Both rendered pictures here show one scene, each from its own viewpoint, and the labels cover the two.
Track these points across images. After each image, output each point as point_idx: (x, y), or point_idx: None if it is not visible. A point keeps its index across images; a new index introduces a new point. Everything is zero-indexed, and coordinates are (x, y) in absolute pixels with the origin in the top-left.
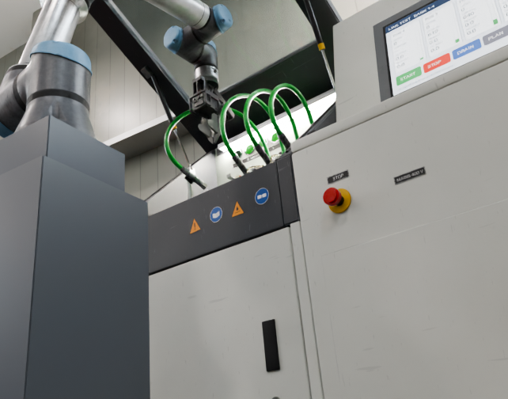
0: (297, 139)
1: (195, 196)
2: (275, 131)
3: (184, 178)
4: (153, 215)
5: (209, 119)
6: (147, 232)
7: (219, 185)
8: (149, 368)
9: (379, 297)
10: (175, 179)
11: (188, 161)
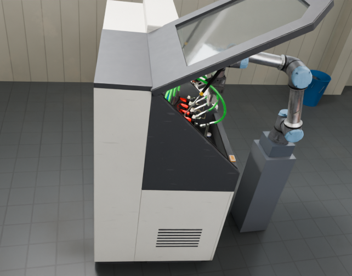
0: (217, 105)
1: (225, 133)
2: (206, 97)
3: (210, 126)
4: (230, 147)
5: (215, 96)
6: (251, 145)
7: (222, 126)
8: (244, 169)
9: None
10: (196, 127)
11: (186, 111)
